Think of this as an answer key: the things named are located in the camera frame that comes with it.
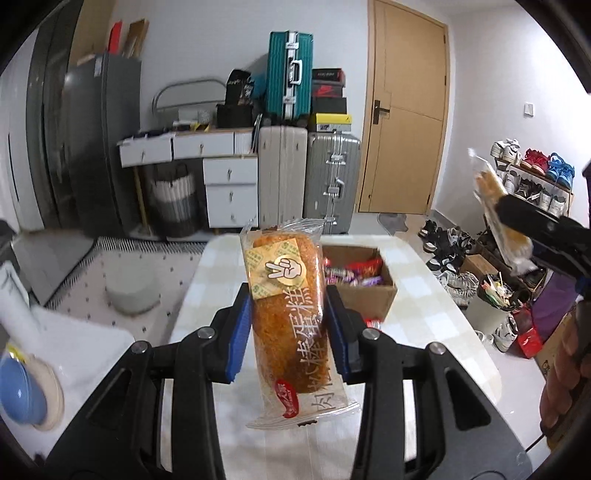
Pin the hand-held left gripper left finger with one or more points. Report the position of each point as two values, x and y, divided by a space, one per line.
238 341

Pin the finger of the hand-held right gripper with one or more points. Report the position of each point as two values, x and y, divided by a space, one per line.
554 258
526 217

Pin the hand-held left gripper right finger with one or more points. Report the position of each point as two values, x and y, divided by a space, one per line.
337 341

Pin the small bread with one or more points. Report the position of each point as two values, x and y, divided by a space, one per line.
501 221

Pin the small red snack packet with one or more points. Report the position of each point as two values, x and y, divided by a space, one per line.
371 322

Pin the brown cardboard box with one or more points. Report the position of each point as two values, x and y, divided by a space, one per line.
364 300

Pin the large cake loaf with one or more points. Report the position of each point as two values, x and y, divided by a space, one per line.
284 300

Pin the pile of assorted snack packets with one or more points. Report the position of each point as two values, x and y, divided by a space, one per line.
353 272

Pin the person's right hand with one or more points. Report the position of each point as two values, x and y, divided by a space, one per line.
561 383

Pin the wooden shoe rack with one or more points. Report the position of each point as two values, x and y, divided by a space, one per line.
540 184

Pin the purple bag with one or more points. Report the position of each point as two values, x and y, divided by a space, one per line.
554 304

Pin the red shoes pair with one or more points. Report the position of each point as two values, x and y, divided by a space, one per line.
533 159

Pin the blue shoes pair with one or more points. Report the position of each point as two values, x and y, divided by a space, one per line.
561 168

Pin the basket with sticks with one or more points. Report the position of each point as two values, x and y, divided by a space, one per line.
498 293

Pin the white sneakers pair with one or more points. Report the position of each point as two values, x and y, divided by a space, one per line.
505 150

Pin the small brown floor box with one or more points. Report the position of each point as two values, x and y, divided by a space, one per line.
478 267

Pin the red paper bag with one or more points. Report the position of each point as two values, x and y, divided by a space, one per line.
528 337

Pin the pile of sneakers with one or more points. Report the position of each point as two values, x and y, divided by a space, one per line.
450 263

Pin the single white sneaker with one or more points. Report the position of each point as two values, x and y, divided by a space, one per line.
504 332

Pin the yellow printed cardboard box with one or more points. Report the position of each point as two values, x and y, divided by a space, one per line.
551 357

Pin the grey round pouf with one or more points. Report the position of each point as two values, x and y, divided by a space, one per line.
133 288

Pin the grey white laundry basket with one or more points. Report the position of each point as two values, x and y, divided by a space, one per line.
173 203

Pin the white rug with striped edge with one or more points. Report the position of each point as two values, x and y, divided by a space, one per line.
92 272

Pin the silver suitcase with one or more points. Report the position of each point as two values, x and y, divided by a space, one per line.
330 180

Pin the white drawer cabinet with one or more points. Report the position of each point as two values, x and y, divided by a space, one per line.
228 175

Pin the white suitcase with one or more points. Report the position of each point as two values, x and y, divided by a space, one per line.
281 175

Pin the wooden door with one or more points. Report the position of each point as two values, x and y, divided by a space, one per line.
406 92

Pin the beige bowl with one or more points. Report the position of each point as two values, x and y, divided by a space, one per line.
53 401

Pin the grey leaning panel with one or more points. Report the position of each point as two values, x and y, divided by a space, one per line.
51 263

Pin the yellow black shoebox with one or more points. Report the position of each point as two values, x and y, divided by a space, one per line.
330 123

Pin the black storage box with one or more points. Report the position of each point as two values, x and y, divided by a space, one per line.
233 116

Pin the blue bowl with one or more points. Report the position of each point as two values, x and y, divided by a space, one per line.
18 397

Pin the plain black shoebox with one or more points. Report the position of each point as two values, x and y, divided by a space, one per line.
328 106

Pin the white plastic container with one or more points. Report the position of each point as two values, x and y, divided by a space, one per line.
14 300

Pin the red black shoebox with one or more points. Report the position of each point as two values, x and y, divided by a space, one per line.
328 90

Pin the grey refrigerator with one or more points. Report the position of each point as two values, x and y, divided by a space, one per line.
101 147

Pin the black shoebox with dark lid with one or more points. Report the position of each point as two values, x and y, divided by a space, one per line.
328 75

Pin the black printed bag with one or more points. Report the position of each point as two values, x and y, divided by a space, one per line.
239 85

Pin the teal suitcase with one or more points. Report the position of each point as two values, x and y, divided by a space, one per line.
281 78

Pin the dark glass cabinet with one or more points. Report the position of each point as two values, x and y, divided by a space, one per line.
46 115

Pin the small brown cardboard piece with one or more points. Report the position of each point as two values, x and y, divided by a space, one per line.
136 39

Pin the red folder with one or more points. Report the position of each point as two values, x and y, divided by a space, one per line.
114 39

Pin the large flat cardboard box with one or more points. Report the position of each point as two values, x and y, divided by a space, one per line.
90 32

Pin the white light switch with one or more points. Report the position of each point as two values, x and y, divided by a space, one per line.
529 109

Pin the grey metal tube frame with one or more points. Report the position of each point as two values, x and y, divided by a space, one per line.
184 85

